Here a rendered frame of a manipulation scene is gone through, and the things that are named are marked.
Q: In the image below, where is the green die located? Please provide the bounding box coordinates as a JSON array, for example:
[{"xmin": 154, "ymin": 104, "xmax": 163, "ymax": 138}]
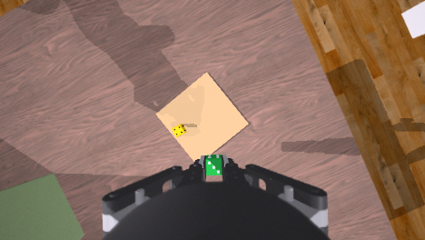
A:
[{"xmin": 206, "ymin": 155, "xmax": 222, "ymax": 175}]

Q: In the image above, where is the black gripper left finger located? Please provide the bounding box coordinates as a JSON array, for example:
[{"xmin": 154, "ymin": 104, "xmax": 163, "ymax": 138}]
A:
[{"xmin": 102, "ymin": 155, "xmax": 206, "ymax": 237}]

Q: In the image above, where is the yellow die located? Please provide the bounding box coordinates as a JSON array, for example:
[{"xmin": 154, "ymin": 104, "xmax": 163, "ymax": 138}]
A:
[{"xmin": 172, "ymin": 124, "xmax": 187, "ymax": 137}]

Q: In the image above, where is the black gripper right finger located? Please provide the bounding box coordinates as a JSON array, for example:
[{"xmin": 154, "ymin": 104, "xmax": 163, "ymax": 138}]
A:
[{"xmin": 221, "ymin": 155, "xmax": 328, "ymax": 236}]

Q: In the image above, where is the beige square mat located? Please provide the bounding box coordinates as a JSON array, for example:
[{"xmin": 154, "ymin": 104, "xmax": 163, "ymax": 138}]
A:
[{"xmin": 156, "ymin": 72, "xmax": 248, "ymax": 161}]

